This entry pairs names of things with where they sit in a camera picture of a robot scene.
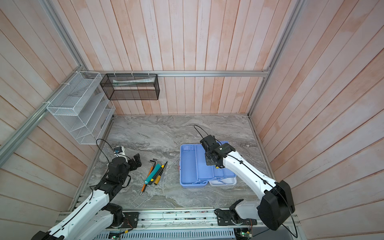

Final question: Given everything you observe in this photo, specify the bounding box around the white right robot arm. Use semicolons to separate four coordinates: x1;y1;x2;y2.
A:
200;135;295;231

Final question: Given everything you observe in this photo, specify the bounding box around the aluminium frame horizontal bar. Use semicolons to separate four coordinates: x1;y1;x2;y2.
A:
96;70;269;77

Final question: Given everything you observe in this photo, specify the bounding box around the teal utility knife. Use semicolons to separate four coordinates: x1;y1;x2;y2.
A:
145;164;162;185

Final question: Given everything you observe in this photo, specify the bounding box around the white wire mesh shelf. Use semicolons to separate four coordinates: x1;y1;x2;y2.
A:
47;72;116;145

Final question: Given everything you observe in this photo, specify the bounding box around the white ventilated cable duct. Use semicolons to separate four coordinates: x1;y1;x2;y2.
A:
94;228;236;240

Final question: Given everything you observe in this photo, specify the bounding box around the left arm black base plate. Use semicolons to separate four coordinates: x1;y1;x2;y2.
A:
102;212;139;229

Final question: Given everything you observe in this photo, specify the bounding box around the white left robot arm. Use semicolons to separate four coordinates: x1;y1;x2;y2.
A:
32;154;142;240

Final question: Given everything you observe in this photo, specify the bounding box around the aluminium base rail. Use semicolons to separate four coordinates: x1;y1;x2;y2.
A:
51;206;301;232

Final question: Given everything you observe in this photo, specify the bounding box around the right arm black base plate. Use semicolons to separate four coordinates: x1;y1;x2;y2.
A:
214;209;258;226

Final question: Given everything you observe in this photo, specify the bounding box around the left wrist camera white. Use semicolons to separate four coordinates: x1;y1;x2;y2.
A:
113;146;126;157

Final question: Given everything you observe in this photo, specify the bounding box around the black wire mesh basket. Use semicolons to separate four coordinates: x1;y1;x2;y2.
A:
100;73;160;101

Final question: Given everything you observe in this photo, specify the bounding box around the white and blue tool box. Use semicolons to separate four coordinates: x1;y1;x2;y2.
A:
179;144;238;189

